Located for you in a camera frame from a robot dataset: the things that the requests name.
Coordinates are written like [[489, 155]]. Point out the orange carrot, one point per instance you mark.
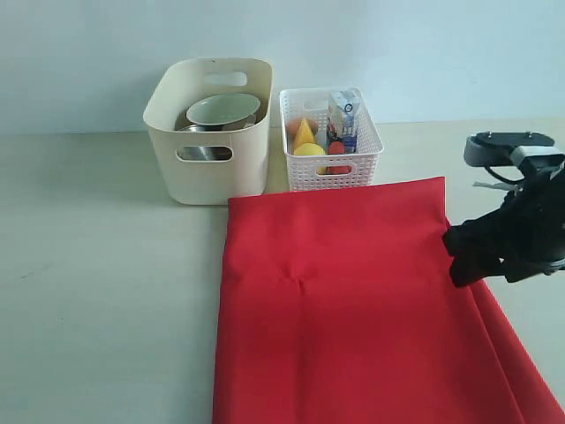
[[336, 148]]

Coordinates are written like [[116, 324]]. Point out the yellow lemon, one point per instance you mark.
[[303, 162]]

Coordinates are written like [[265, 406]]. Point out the red table cloth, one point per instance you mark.
[[336, 306]]

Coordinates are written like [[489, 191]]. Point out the stainless steel cup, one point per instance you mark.
[[203, 153]]

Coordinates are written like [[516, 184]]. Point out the white perforated plastic basket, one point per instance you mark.
[[313, 103]]

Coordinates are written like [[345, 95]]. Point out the brown egg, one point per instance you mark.
[[293, 125]]

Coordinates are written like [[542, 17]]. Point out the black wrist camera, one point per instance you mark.
[[496, 149]]

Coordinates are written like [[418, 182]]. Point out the cream plastic bin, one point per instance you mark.
[[187, 82]]

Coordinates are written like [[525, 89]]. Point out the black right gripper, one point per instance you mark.
[[522, 238]]

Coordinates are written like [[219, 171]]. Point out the pale green ceramic bowl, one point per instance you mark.
[[228, 112]]

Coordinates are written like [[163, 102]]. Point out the yellow cheese wedge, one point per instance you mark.
[[303, 132]]

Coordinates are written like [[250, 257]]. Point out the small milk carton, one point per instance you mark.
[[342, 119]]

